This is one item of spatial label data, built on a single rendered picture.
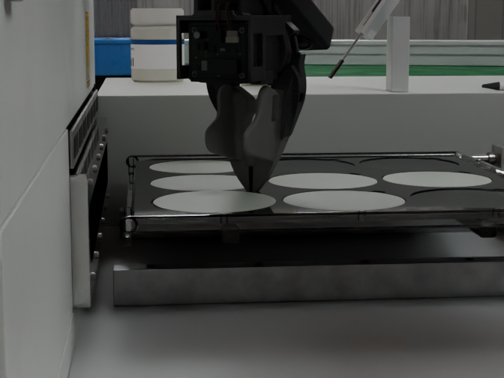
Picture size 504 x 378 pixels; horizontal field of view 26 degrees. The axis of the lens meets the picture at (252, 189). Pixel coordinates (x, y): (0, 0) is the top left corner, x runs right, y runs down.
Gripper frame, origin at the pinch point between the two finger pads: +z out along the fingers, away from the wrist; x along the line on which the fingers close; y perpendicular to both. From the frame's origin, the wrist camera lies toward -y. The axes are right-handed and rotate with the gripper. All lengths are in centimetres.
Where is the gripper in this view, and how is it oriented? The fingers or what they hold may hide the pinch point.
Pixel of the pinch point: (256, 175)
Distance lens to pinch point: 95.1
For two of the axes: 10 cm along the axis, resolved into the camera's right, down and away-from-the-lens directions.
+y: -4.9, 1.4, -8.6
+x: 8.7, 0.8, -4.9
